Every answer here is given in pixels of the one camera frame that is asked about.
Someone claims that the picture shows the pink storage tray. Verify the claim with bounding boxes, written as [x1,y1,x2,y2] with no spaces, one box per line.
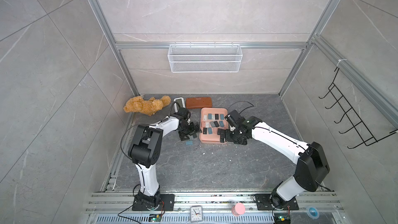
[200,107,229,144]

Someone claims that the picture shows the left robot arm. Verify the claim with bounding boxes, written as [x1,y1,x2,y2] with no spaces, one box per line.
[119,97,201,210]

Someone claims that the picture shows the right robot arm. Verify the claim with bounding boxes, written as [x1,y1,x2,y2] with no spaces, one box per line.
[224,110,330,209]

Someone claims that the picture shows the brown leather case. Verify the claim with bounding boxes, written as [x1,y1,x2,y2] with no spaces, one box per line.
[186,97,212,109]

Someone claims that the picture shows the white digital clock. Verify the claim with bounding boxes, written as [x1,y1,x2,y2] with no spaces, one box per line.
[174,97,185,112]

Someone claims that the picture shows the brown teddy bear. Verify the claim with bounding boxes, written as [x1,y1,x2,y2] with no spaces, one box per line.
[123,95,171,116]

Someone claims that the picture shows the pink round cap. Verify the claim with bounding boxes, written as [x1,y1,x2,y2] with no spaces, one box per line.
[231,203,246,217]

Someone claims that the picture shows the small analog clock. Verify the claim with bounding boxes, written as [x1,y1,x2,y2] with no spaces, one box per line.
[190,205,204,223]

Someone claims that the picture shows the blue tape roll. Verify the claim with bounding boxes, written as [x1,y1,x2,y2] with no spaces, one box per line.
[306,206,320,219]

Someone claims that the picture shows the white wire mesh basket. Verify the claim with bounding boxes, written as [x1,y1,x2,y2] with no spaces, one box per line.
[167,44,243,73]

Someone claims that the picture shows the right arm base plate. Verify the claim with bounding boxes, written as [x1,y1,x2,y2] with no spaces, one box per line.
[253,194,299,211]

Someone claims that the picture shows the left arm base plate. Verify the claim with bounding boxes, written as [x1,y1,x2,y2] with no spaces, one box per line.
[132,193,175,211]

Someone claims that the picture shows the black wire hook rack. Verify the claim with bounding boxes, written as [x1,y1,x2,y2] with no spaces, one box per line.
[318,67,398,149]

